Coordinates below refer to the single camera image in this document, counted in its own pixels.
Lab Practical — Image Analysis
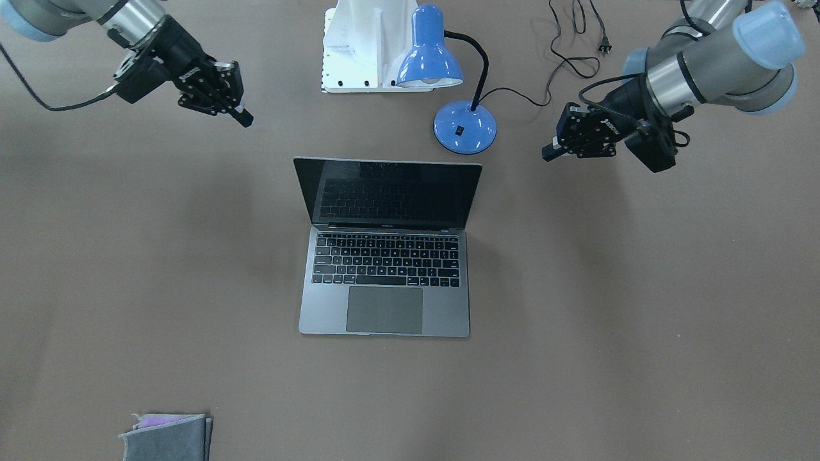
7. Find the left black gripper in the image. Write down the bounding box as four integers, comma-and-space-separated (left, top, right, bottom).
541, 102, 641, 161

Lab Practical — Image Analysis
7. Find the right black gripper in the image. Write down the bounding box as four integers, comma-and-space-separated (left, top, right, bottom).
147, 17, 254, 127

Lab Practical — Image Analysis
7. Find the grey laptop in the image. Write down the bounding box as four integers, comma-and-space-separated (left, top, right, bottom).
293, 157, 482, 338

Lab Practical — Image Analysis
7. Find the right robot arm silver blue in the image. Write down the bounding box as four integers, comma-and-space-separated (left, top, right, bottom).
2, 1, 254, 127

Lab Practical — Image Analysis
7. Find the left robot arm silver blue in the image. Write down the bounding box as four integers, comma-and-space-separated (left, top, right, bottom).
542, 1, 807, 172

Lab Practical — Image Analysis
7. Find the blue desk lamp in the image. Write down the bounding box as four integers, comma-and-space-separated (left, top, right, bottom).
396, 4, 497, 155

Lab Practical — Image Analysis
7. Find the folded grey cloth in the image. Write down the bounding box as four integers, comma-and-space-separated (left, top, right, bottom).
119, 414, 213, 460

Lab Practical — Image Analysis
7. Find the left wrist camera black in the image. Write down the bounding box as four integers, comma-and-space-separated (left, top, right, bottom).
625, 123, 678, 173

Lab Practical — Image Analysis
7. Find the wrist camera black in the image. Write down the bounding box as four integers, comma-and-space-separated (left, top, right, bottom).
114, 51, 167, 103
625, 123, 678, 173

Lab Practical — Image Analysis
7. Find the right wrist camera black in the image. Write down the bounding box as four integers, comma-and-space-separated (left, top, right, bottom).
114, 51, 167, 103

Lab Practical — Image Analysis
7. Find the black lamp power cable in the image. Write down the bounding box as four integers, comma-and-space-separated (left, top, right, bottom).
477, 0, 612, 108

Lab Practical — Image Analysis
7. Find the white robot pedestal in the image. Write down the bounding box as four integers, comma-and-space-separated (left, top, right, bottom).
320, 1, 418, 93

